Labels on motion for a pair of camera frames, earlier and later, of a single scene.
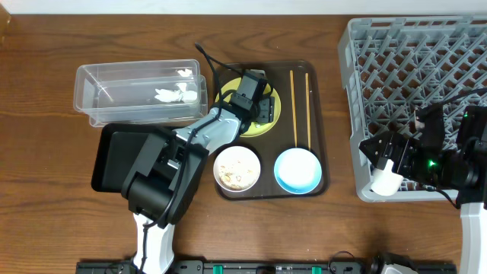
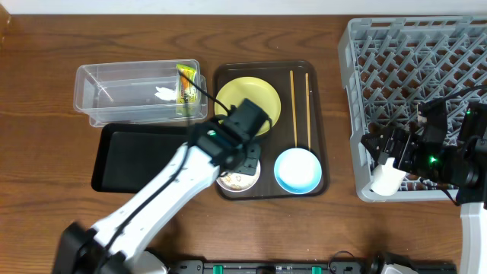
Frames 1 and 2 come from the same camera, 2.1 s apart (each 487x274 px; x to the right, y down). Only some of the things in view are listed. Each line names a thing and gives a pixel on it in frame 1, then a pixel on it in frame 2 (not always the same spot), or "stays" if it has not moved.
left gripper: x=264 y=109 → x=249 y=161
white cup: x=386 y=182 stays
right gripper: x=396 y=153 stays
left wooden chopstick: x=294 y=107 stays
